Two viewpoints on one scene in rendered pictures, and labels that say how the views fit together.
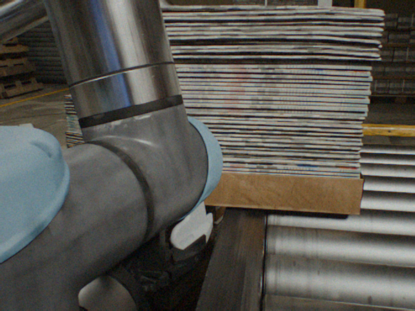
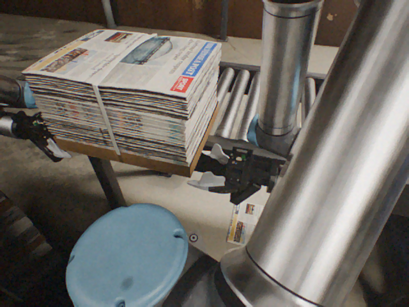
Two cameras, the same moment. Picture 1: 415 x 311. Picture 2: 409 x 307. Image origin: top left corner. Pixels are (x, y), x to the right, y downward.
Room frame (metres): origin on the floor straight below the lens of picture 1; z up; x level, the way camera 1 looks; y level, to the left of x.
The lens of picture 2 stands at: (0.39, 0.49, 1.27)
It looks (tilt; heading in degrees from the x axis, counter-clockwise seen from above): 44 degrees down; 276
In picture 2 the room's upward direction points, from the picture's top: straight up
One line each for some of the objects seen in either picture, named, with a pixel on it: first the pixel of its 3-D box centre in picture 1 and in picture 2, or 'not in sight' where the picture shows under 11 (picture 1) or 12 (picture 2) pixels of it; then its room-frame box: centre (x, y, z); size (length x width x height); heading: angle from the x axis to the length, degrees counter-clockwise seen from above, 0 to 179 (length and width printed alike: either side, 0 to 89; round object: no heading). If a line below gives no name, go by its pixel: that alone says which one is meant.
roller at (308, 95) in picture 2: not in sight; (308, 114); (0.11, -0.24, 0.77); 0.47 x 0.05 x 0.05; 80
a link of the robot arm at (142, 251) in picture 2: not in sight; (140, 274); (0.47, 0.40, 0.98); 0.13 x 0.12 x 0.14; 151
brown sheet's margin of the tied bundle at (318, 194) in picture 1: (240, 168); (179, 130); (0.52, -0.05, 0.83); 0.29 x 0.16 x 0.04; 80
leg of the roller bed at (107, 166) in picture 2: not in sight; (116, 200); (0.85, -0.12, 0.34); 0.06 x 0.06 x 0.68; 80
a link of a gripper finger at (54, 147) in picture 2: not in sight; (56, 146); (0.85, 0.03, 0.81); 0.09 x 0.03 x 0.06; 144
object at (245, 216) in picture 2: not in sight; (263, 226); (0.13, -0.25, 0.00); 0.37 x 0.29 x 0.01; 170
